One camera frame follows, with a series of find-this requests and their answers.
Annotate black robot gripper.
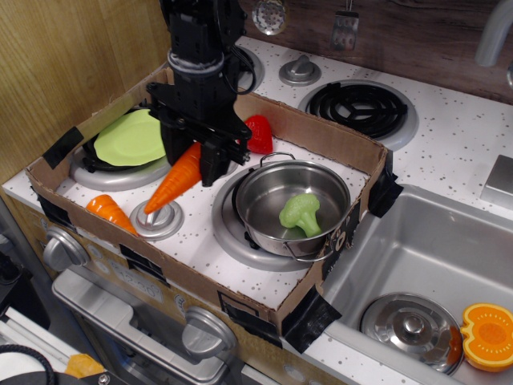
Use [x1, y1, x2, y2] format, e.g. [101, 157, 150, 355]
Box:
[146, 59, 252, 187]

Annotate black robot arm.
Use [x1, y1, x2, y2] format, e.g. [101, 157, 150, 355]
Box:
[147, 1, 252, 187]

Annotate light green plate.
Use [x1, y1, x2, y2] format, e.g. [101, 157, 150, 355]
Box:
[93, 109, 165, 167]

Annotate small orange toy carrot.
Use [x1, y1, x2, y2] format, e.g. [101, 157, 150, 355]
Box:
[86, 194, 138, 236]

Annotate red toy strawberry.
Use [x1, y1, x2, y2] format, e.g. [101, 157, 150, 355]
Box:
[245, 115, 273, 155]

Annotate silver stove knob lower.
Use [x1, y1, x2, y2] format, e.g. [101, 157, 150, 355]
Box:
[129, 201, 184, 241]

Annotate silver stove knob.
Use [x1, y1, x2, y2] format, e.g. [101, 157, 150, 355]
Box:
[129, 201, 184, 241]
[278, 55, 321, 87]

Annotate front right burner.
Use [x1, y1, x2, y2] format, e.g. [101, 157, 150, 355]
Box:
[211, 170, 315, 272]

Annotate burner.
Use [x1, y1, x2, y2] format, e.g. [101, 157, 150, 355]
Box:
[237, 46, 265, 92]
[298, 80, 419, 151]
[70, 148, 171, 192]
[211, 170, 315, 272]

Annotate back left burner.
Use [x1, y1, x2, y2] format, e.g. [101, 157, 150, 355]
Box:
[237, 46, 265, 92]

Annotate front left burner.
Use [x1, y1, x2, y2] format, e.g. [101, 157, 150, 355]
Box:
[70, 148, 171, 192]

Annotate green toy broccoli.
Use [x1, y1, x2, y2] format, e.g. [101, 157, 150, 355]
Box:
[279, 193, 321, 237]

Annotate silver back stove knob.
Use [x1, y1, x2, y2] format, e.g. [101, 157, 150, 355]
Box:
[278, 55, 321, 87]

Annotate hanging slotted spoon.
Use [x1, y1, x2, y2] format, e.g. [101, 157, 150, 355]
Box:
[252, 0, 288, 36]

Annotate silver oven knob left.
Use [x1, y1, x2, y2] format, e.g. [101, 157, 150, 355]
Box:
[43, 226, 90, 272]

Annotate silver oven knob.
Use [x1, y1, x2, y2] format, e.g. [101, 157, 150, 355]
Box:
[43, 226, 90, 272]
[181, 306, 237, 360]

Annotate silver oven knob right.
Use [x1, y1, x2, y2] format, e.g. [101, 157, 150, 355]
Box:
[181, 306, 237, 360]

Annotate back right burner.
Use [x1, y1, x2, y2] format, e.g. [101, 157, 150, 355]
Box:
[298, 80, 419, 151]

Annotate hanging metal spatula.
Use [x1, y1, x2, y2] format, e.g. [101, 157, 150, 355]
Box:
[330, 1, 359, 51]

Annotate cardboard fence with tape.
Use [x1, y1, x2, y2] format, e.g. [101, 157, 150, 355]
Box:
[26, 69, 400, 352]

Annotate steel sink basin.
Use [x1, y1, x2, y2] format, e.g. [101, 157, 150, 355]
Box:
[322, 186, 512, 384]

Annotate steel pot lid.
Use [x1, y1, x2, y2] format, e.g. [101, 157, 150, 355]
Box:
[359, 293, 463, 375]

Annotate silver faucet base block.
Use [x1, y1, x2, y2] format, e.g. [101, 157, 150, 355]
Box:
[480, 155, 513, 210]

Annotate silver faucet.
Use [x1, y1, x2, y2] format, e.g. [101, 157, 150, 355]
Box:
[475, 0, 512, 68]

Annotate orange toy half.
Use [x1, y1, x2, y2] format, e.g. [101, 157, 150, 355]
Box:
[460, 303, 512, 372]

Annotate steel pot with handles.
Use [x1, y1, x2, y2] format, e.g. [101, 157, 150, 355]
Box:
[232, 157, 351, 262]

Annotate silver oven door handle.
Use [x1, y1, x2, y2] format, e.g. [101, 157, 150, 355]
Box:
[52, 270, 230, 384]

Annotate black cable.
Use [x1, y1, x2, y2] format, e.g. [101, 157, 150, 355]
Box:
[0, 343, 57, 385]

